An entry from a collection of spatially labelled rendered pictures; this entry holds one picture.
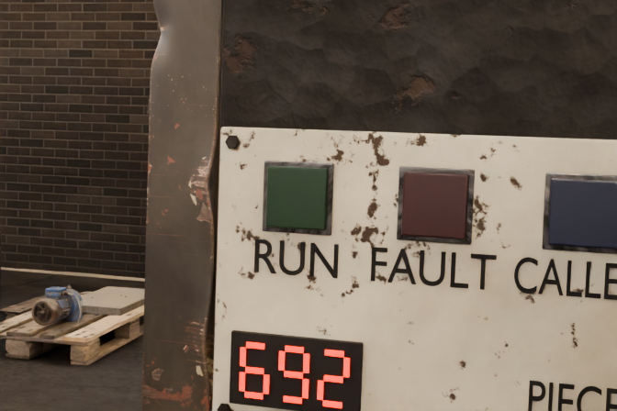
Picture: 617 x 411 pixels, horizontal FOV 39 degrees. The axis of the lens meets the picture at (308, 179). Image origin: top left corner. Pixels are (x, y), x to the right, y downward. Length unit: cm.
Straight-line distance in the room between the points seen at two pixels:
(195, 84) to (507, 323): 268
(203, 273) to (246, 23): 263
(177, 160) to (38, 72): 454
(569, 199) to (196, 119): 268
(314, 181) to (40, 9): 718
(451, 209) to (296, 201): 9
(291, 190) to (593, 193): 17
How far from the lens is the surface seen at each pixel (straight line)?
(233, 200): 52
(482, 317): 50
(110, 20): 732
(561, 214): 49
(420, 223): 49
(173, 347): 324
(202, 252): 313
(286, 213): 50
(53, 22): 757
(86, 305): 530
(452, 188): 49
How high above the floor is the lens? 124
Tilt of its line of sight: 3 degrees down
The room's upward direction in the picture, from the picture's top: 2 degrees clockwise
